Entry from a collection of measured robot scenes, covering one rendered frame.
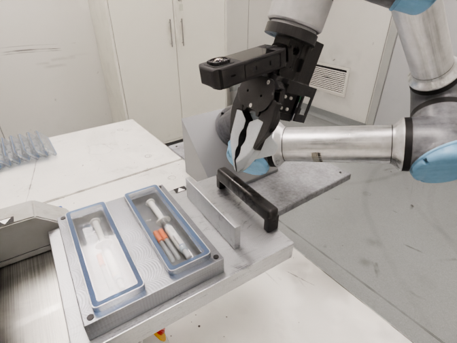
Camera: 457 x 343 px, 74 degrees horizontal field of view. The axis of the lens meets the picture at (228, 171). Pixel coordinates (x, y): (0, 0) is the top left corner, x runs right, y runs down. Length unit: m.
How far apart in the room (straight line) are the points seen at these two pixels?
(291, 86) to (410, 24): 0.30
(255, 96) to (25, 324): 0.41
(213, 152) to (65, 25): 2.05
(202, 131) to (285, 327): 0.60
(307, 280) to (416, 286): 1.22
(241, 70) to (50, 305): 0.39
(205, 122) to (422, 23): 0.61
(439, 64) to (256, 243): 0.50
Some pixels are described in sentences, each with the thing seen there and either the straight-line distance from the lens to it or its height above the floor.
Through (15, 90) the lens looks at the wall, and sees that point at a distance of 2.81.
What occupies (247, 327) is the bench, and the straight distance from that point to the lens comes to 0.62.
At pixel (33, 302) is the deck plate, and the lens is 0.50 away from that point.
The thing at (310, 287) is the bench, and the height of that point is 0.75.
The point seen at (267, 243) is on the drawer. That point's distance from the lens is 0.45.
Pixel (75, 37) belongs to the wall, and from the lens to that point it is 2.81.
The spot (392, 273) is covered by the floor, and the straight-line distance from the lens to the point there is 1.89.
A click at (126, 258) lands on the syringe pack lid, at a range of 0.40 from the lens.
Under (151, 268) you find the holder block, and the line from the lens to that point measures 0.39.
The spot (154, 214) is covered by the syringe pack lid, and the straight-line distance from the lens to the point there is 0.45.
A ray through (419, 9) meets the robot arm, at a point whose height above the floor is 1.26.
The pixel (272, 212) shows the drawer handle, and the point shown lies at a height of 1.01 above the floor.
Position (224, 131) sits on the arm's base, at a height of 0.90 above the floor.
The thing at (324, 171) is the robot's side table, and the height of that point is 0.75.
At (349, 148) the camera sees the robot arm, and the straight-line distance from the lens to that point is 0.72.
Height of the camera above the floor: 1.28
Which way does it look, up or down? 31 degrees down
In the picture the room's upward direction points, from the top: straight up
